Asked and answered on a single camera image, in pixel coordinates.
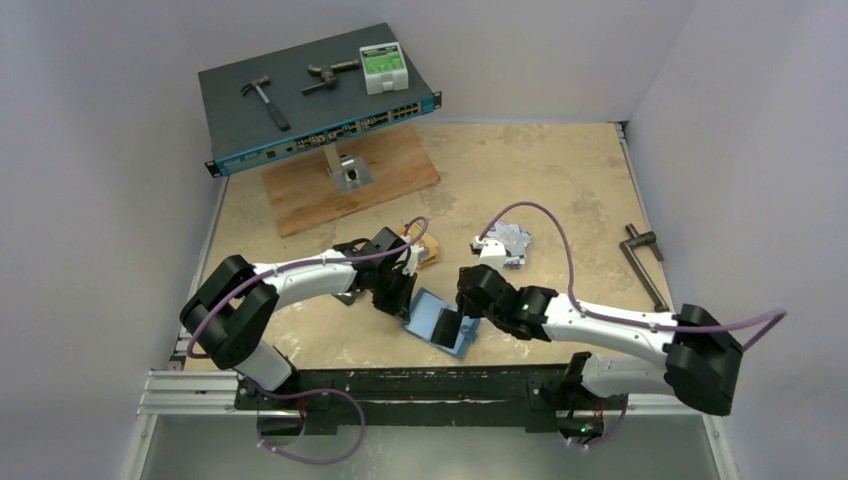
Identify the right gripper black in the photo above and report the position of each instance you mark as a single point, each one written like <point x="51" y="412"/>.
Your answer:
<point x="468" y="295"/>

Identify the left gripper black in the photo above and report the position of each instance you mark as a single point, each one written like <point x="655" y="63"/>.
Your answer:
<point x="399" y="305"/>

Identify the blue card holder wallet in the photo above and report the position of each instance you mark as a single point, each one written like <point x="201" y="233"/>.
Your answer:
<point x="425" y="308"/>

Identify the black credit card stack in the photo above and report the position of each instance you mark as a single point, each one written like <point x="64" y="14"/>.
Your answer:
<point x="347" y="298"/>

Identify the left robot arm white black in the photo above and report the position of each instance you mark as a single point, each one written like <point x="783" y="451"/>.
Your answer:
<point x="229" y="313"/>

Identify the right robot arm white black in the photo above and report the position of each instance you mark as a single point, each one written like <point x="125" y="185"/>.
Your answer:
<point x="688" y="355"/>

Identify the gold credit card stack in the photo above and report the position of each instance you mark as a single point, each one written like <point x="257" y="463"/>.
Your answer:
<point x="427" y="240"/>

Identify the wooden board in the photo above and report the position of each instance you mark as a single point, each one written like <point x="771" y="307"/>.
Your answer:
<point x="302" y="195"/>

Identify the small hammer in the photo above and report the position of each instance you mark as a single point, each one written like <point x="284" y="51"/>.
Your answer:
<point x="257" y="86"/>

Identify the white green electrical module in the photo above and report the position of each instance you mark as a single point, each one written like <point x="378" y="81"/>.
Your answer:
<point x="384" y="68"/>

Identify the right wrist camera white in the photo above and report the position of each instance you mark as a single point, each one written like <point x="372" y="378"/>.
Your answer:
<point x="490" y="252"/>

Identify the metal stand bracket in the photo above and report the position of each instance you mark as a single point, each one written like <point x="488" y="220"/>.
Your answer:
<point x="348" y="173"/>

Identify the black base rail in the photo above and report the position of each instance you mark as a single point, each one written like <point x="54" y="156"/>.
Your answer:
<point x="537" y="398"/>

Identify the metal door lever handle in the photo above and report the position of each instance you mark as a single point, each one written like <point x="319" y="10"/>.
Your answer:
<point x="629" y="247"/>

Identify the network switch grey teal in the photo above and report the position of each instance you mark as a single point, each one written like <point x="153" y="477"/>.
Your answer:
<point x="242" y="134"/>

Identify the bronze door handle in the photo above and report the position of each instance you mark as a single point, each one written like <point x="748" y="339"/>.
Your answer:
<point x="328" y="75"/>

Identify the aluminium frame rail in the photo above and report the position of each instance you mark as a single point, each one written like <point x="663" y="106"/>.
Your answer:
<point x="189" y="428"/>

